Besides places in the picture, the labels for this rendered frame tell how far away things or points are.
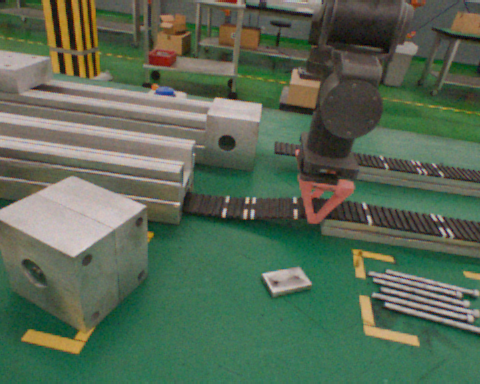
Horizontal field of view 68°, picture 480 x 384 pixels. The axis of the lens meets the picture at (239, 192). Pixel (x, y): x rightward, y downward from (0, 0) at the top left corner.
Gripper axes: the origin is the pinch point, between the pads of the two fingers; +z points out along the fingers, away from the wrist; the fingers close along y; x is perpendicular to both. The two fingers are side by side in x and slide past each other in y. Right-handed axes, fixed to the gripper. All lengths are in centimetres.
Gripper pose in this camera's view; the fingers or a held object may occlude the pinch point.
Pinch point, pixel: (312, 207)
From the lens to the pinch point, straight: 51.9
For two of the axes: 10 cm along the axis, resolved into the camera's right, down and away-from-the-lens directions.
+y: -0.9, 5.1, -8.6
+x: 9.9, 1.4, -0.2
